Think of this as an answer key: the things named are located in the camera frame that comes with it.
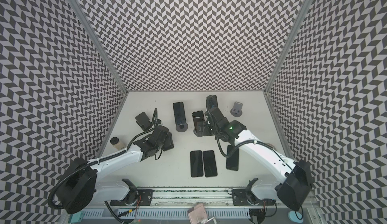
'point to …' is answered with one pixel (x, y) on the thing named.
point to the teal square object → (76, 217)
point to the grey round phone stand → (237, 111)
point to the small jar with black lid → (117, 144)
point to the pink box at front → (196, 214)
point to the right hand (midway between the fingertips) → (205, 131)
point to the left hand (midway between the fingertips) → (166, 135)
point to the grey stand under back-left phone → (182, 127)
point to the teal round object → (293, 216)
